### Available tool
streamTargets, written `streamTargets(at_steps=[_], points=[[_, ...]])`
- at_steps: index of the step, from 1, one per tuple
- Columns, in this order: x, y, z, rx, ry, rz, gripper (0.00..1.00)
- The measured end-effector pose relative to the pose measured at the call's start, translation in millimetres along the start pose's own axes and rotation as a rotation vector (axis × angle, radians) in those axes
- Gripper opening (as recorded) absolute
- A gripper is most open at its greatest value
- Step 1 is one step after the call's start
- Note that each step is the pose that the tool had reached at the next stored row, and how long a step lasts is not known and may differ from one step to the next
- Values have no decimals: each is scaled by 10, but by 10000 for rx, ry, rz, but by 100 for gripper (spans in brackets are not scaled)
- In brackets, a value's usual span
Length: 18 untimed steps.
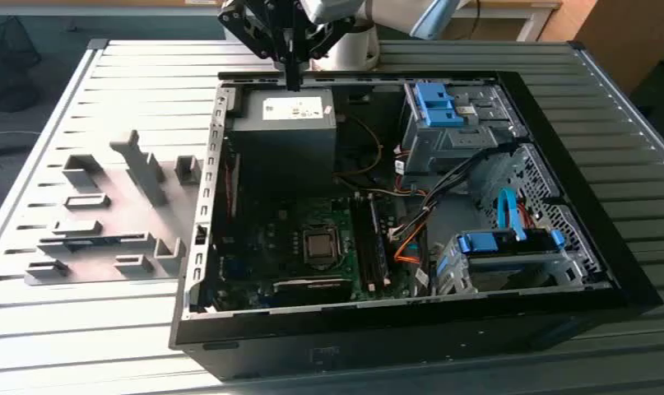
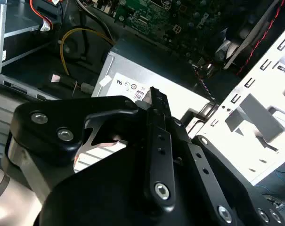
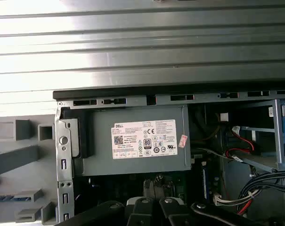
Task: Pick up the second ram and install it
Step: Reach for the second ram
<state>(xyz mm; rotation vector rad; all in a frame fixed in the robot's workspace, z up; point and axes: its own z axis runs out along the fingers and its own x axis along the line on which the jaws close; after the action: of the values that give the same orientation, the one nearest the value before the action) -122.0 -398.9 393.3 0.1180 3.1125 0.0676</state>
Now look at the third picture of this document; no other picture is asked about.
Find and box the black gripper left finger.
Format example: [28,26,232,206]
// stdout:
[59,197,157,226]

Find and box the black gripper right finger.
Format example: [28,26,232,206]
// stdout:
[158,197,259,226]

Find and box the blue RAM stick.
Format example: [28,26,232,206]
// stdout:
[0,194,30,202]
[202,163,208,200]

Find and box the green motherboard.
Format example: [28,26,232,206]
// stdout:
[73,153,224,212]

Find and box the pink sticker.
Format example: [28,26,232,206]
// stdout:
[178,135,189,149]

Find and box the white power supply label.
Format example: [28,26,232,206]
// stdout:
[112,119,179,161]

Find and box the grey power supply unit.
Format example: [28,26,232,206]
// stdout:
[81,106,193,178]

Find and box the black PC case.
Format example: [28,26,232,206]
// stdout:
[52,89,285,226]

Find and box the grey disk bay cage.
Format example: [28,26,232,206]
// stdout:
[227,98,285,173]

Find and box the grey parts rack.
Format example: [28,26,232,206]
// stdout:
[0,114,61,224]

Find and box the white wire connector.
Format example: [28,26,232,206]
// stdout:
[212,192,223,207]

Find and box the black wire bundle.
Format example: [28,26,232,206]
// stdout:
[236,171,285,214]

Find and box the thin red wire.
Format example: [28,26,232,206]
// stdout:
[226,136,256,159]

